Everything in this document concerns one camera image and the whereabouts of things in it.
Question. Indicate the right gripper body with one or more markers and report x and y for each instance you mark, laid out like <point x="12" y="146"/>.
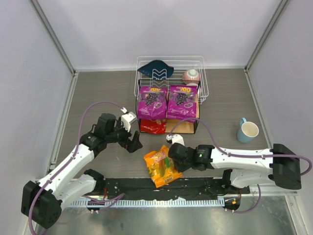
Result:
<point x="174" y="155"/>

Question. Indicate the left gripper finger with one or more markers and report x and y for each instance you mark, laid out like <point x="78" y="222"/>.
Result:
<point x="134" y="146"/>
<point x="135" y="139"/>

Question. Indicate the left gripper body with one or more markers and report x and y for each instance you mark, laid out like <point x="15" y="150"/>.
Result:
<point x="128" y="140"/>

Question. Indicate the red fruit candy bag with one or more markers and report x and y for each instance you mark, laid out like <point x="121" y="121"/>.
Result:
<point x="157" y="126"/>

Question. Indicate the orange candy bag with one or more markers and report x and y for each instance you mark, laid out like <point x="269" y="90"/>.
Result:
<point x="161" y="168"/>

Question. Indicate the purple blackcurrant candy bag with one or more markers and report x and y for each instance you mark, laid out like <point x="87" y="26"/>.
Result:
<point x="152" y="103"/>

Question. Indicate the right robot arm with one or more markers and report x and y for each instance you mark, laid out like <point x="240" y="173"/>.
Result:
<point x="242" y="168"/>

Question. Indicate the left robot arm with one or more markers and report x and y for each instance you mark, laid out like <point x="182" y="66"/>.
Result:
<point x="43" y="201"/>

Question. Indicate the black wooden two-tier shelf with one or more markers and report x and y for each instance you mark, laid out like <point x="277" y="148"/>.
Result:
<point x="184" y="126"/>

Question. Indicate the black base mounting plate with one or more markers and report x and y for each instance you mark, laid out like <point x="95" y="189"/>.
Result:
<point x="199" y="188"/>

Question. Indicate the light blue mug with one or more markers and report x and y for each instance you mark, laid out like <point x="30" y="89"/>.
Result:
<point x="247" y="131"/>

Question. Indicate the dark blue leaf plate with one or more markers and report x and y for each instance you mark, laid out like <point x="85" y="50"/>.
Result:
<point x="156" y="70"/>

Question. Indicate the pink patterned bowl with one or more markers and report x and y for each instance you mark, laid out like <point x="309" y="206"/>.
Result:
<point x="191" y="76"/>

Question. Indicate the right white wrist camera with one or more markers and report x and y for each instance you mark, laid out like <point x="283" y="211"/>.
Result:
<point x="175" y="138"/>

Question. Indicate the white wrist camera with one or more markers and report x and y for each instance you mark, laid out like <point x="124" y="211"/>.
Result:
<point x="175" y="138"/>
<point x="127" y="119"/>

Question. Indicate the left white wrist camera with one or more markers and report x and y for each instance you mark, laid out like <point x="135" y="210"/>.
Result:
<point x="127" y="119"/>

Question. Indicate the white slotted cable duct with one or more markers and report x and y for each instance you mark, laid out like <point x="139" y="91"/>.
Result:
<point x="180" y="202"/>

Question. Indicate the white wire dish rack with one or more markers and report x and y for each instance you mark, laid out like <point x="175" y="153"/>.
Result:
<point x="180" y="63"/>

